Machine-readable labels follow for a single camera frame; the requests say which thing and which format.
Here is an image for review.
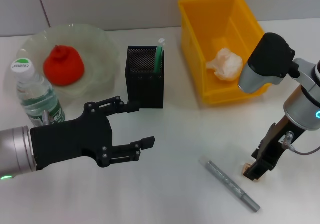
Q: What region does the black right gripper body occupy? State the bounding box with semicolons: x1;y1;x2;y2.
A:
251;115;307;172

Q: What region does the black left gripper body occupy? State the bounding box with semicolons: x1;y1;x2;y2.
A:
29;101;115;171

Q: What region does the beige eraser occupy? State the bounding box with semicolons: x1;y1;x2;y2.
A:
240;162;263;183

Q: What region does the grey marker pen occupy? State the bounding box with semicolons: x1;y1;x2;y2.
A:
204;160;262;213

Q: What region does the clear bottle with green label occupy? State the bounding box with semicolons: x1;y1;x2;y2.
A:
10;57;66;128

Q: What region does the green utility knife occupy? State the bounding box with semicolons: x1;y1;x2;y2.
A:
152;37;166;74

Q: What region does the white paper ball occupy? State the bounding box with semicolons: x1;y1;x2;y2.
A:
205;48;244;81

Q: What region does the black mesh pen holder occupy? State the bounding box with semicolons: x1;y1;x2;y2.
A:
124;45;165;109

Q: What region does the pale green glass fruit plate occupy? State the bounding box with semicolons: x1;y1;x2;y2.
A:
16;23;120;102

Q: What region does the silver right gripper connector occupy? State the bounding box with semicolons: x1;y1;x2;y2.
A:
282;131;295;149

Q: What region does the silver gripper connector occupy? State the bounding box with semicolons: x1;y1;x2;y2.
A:
41;110;52;126
282;131;295;149

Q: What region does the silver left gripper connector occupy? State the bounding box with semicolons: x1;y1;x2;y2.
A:
41;110;52;126

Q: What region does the yellow plastic bin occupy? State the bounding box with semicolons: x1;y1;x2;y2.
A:
177;0;276;106

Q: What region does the grey right arm cable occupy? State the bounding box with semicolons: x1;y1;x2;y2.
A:
287;144;320;156

